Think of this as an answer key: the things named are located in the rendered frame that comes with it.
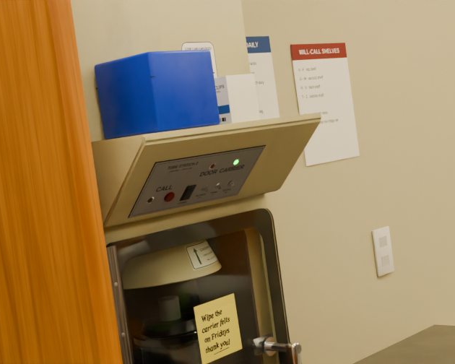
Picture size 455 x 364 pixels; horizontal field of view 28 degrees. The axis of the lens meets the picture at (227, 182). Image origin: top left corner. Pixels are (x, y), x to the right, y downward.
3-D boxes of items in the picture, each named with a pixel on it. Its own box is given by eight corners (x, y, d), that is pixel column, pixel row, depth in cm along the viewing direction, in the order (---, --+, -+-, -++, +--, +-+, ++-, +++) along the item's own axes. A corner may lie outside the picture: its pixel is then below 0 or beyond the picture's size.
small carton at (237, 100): (205, 127, 116) (198, 81, 116) (233, 123, 120) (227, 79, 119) (232, 123, 112) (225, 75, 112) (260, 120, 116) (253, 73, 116)
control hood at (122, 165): (88, 229, 105) (75, 144, 105) (267, 191, 129) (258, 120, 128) (154, 226, 97) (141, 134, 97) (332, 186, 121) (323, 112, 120)
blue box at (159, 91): (103, 140, 107) (92, 64, 106) (165, 133, 114) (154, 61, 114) (159, 132, 100) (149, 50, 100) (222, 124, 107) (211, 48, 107)
